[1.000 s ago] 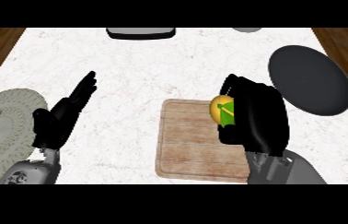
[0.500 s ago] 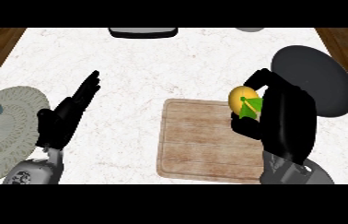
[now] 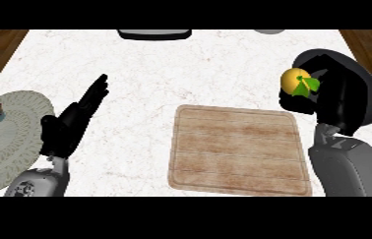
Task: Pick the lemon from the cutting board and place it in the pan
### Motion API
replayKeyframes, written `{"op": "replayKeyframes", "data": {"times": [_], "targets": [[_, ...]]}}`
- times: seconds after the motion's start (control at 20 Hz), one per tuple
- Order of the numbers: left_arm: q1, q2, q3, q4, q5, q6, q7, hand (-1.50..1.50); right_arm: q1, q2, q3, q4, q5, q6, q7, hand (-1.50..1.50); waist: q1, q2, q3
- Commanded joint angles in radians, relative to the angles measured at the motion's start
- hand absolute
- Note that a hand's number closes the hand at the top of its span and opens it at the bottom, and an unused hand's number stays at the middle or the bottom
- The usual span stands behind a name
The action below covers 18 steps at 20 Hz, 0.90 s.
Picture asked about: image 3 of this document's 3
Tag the yellow lemon with green leaves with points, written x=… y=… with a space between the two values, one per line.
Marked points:
x=291 y=79

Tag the wooden cutting board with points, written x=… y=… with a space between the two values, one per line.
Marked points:
x=239 y=148

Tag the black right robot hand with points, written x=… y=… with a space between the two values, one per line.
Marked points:
x=338 y=98

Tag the pale round woven placemat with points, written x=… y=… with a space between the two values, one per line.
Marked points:
x=21 y=141

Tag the black pan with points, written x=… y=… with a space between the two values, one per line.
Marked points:
x=360 y=73

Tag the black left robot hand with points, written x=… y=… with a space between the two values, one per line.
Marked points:
x=68 y=128

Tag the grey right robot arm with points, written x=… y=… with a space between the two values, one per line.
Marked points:
x=341 y=164

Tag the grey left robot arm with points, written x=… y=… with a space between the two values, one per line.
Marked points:
x=43 y=182

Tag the grey round object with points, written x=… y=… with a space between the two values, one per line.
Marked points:
x=269 y=31

